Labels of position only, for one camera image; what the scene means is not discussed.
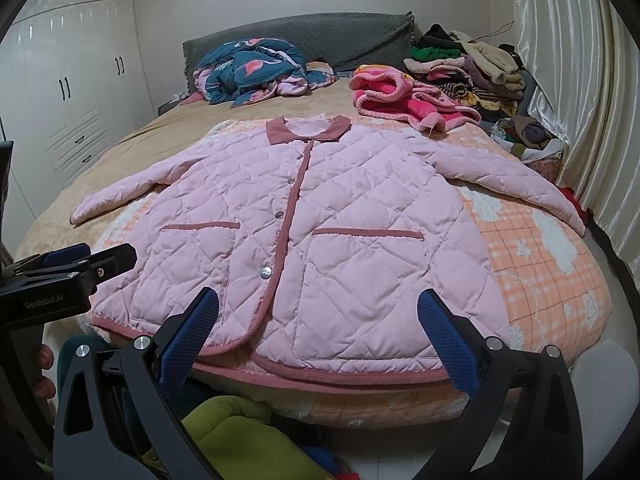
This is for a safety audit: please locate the pink quilted jacket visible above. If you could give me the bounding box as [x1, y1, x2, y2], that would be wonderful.
[70, 116, 585, 387]

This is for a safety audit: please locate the bag of clothes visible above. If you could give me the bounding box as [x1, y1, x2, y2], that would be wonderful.
[490, 116, 565, 183]

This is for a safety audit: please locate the pile of folded clothes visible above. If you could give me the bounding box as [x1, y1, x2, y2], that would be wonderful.
[404, 24, 530, 122]

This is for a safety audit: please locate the person's left hand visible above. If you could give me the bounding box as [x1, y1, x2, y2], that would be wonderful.
[34, 342, 58, 401]

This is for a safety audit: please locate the tan bedspread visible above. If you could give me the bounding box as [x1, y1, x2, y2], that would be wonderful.
[16, 79, 367, 259]

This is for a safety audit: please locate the green garment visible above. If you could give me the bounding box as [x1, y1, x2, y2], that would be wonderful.
[142, 393, 331, 480]

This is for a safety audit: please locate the white wardrobe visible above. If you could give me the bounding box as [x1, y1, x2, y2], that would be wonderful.
[1, 0, 155, 255]

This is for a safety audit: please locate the red plastic bag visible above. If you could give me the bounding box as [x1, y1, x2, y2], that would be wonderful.
[559, 188, 589, 226]

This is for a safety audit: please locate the blue flamingo duvet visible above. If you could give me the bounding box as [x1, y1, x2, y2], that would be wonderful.
[193, 37, 337, 107]

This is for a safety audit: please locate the hot pink fleece garment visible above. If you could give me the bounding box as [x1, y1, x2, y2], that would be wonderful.
[349, 65, 480, 134]

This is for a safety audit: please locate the dark grey headboard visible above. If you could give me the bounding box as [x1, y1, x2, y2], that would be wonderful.
[182, 12, 416, 92]

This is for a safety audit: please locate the cream satin curtain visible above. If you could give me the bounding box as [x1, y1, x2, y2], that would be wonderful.
[515, 0, 639, 273]

